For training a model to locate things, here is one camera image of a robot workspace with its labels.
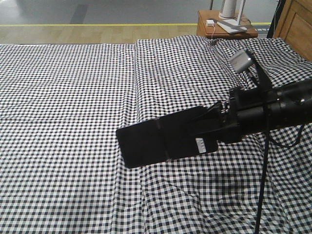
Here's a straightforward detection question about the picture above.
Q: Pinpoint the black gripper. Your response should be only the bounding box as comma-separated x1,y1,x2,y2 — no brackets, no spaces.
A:
187,88,266,143

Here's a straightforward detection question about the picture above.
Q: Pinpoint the black foldable phone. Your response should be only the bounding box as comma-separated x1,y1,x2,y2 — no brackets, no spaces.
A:
116,106,217,168

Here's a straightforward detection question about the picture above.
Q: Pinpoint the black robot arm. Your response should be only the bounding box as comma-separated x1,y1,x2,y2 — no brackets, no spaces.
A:
187,79,312,143

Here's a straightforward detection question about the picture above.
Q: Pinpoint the checkered bed sheet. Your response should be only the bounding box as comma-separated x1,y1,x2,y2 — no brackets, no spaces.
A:
0,44,150,234

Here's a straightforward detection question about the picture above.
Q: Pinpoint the checkered quilt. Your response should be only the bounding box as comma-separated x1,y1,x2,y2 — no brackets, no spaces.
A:
128,36,312,234

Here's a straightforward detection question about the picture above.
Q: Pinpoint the wooden nightstand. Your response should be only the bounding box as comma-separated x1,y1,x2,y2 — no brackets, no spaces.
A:
196,9,258,39

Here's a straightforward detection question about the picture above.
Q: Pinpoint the white charger adapter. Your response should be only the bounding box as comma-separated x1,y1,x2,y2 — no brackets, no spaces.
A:
206,19,215,27

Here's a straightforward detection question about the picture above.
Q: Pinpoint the white cylindrical speaker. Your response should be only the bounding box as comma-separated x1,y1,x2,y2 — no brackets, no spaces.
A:
218,0,237,20

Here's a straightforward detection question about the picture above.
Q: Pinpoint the wooden headboard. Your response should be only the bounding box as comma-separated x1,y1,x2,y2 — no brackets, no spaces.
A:
273,0,312,61

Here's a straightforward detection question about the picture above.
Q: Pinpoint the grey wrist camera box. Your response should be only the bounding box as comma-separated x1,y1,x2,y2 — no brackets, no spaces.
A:
229,49,255,74

